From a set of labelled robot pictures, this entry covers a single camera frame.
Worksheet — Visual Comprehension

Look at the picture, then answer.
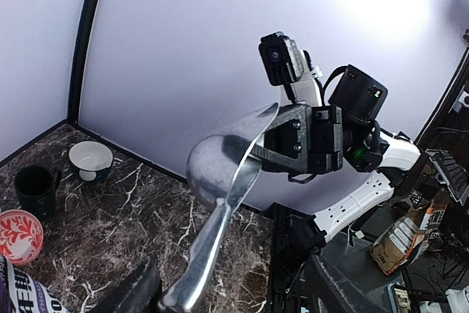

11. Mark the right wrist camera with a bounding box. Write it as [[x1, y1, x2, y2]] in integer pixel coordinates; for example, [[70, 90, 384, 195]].
[[258, 32, 324, 107]]

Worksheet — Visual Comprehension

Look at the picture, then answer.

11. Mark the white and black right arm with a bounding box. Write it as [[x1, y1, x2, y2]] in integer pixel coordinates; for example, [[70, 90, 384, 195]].
[[251, 65, 422, 257]]

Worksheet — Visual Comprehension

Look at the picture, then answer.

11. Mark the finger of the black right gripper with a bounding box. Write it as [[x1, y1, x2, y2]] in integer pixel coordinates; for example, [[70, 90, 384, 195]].
[[251, 104, 311, 174]]

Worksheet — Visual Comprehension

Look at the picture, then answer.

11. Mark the red patterned white bowl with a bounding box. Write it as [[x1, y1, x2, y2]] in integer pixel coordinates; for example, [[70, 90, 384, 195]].
[[1, 209, 44, 265]]

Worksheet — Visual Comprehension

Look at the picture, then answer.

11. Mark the black right frame post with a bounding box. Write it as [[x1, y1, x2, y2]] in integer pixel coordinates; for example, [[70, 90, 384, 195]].
[[67, 0, 99, 125]]

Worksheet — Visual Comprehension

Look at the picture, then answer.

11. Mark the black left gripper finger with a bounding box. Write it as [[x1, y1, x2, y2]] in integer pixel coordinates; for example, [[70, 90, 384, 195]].
[[90, 259, 162, 313]]

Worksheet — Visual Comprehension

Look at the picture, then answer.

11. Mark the silver metal scoop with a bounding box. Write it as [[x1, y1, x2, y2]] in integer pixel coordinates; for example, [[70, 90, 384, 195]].
[[158, 103, 279, 312]]

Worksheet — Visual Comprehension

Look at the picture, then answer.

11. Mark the blue and white bowl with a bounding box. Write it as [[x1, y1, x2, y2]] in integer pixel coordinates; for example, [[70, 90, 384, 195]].
[[68, 141, 114, 183]]

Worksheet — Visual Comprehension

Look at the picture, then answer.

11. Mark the dark green mug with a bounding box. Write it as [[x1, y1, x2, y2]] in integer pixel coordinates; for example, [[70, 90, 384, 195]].
[[14, 165, 62, 220]]

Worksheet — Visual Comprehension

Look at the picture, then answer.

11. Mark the purple pet food bag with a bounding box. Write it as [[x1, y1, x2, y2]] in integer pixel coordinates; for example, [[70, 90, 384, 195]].
[[1, 255, 68, 313]]

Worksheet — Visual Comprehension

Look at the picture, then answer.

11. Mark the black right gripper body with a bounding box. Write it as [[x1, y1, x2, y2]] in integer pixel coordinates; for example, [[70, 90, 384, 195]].
[[309, 105, 344, 174]]

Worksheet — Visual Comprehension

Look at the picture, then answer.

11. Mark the brown paper bag background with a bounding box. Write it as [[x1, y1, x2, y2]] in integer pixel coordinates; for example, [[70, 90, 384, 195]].
[[369, 188, 451, 276]]

